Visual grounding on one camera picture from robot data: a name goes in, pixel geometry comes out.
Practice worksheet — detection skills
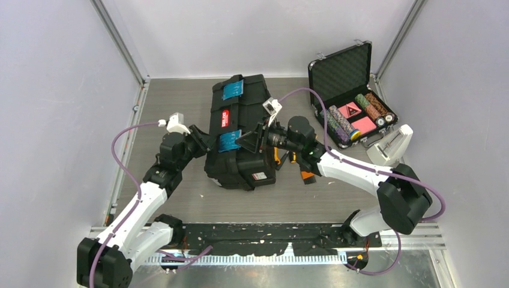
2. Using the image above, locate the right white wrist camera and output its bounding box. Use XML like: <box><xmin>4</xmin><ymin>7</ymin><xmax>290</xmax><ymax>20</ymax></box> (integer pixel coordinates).
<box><xmin>262</xmin><ymin>97</ymin><xmax>282</xmax><ymax>127</ymax></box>

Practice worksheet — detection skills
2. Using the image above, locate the yellow utility knife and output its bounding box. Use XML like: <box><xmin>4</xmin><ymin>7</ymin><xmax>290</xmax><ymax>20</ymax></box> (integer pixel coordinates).
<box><xmin>274</xmin><ymin>148</ymin><xmax>281</xmax><ymax>165</ymax></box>

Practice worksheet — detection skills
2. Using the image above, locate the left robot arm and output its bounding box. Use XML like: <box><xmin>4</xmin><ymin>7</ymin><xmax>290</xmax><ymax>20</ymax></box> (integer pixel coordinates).
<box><xmin>77</xmin><ymin>125</ymin><xmax>214</xmax><ymax>287</ymax></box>

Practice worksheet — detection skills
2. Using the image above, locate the white stand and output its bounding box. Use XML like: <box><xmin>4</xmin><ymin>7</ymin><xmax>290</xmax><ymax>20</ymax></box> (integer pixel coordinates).
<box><xmin>367</xmin><ymin>124</ymin><xmax>413</xmax><ymax>166</ymax></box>

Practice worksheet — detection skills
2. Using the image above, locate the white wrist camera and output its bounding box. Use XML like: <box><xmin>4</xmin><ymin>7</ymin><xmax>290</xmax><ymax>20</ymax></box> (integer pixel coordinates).
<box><xmin>262</xmin><ymin>97</ymin><xmax>282</xmax><ymax>127</ymax></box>
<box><xmin>157</xmin><ymin>112</ymin><xmax>191</xmax><ymax>134</ymax></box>

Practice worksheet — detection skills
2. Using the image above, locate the orange black brush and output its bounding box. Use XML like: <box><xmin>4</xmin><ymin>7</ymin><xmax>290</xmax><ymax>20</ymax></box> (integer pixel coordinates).
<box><xmin>300</xmin><ymin>171</ymin><xmax>316</xmax><ymax>185</ymax></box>

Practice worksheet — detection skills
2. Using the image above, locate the screwdriver left of knife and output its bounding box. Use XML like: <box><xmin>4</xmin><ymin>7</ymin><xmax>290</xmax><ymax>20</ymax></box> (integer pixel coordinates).
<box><xmin>289</xmin><ymin>152</ymin><xmax>297</xmax><ymax>163</ymax></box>

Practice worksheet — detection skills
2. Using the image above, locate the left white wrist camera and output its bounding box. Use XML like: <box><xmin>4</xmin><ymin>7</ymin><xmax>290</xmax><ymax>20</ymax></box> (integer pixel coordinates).
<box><xmin>157</xmin><ymin>112</ymin><xmax>191</xmax><ymax>134</ymax></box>

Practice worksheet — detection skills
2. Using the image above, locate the black poker chip case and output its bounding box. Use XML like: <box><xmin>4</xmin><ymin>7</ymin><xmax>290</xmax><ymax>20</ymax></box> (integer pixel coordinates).
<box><xmin>308</xmin><ymin>41</ymin><xmax>398</xmax><ymax>149</ymax></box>

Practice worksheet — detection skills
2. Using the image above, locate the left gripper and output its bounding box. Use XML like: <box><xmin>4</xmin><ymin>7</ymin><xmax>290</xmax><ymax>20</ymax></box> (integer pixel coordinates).
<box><xmin>179</xmin><ymin>127</ymin><xmax>218</xmax><ymax>170</ymax></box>

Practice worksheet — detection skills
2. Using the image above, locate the black plastic toolbox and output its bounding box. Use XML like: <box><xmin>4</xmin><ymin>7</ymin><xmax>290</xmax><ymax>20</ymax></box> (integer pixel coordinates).
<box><xmin>204</xmin><ymin>74</ymin><xmax>276</xmax><ymax>191</ymax></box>

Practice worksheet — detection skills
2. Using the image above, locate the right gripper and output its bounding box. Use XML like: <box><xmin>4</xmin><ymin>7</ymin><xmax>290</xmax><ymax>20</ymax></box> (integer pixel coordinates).
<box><xmin>234</xmin><ymin>116</ymin><xmax>301</xmax><ymax>155</ymax></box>

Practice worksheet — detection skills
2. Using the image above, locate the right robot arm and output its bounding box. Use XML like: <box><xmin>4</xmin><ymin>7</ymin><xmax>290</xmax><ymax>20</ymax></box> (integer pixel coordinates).
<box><xmin>235</xmin><ymin>116</ymin><xmax>433</xmax><ymax>246</ymax></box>

